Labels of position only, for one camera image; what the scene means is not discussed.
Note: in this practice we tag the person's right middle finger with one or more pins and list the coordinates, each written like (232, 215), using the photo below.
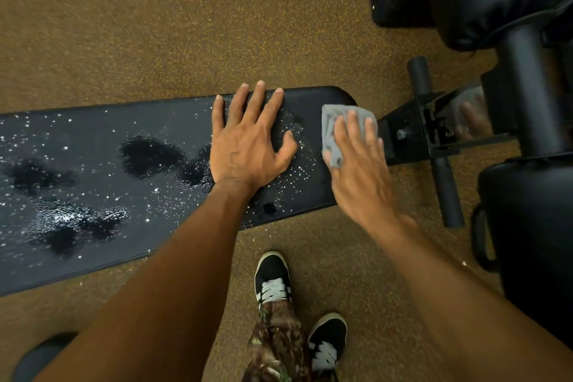
(356, 129)

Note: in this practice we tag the black padded workout bench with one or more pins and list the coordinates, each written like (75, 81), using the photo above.
(134, 184)

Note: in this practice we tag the person's left thumb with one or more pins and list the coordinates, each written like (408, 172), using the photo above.
(285, 150)

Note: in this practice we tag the person's left middle finger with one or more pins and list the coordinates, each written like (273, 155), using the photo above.
(253, 104)

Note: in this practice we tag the black sneaker with white laces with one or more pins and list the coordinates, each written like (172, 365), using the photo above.
(272, 281)
(326, 343)

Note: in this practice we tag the grey microfibre cloth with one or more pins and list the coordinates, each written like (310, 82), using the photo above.
(342, 126)

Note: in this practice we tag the person's right forearm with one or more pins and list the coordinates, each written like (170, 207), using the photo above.
(474, 305)

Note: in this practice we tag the person's left little finger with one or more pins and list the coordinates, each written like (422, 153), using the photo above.
(218, 115)

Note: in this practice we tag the black metal bench frame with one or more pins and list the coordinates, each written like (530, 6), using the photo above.
(436, 140)

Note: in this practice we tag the black round foot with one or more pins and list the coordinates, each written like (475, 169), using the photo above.
(42, 357)

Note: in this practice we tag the person's right thumb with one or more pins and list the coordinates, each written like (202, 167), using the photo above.
(330, 158)

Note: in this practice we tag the black padded gym machine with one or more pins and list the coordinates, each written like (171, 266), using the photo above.
(515, 104)

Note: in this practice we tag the person's right little finger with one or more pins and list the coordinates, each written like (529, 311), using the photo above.
(382, 151)

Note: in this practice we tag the camouflage trouser leg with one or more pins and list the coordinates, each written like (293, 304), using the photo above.
(275, 343)

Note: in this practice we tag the person's left forearm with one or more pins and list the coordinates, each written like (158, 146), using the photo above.
(165, 292)

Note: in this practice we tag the person's left hand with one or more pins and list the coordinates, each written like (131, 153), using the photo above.
(244, 153)

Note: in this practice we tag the person's right hand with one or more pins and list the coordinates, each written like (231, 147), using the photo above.
(362, 175)

